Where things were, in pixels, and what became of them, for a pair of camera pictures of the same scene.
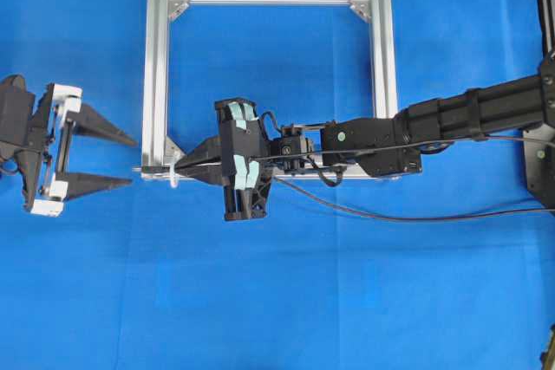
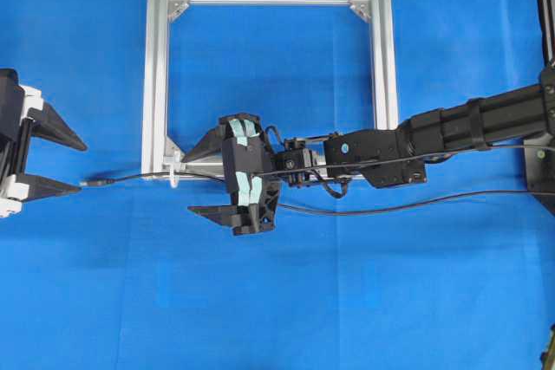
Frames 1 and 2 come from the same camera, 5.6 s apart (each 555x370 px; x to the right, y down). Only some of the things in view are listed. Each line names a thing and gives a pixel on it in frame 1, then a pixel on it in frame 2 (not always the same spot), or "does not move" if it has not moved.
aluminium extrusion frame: [159, 149] does not move
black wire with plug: [173, 170] -> [101, 183]
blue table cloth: [450, 269] does not move
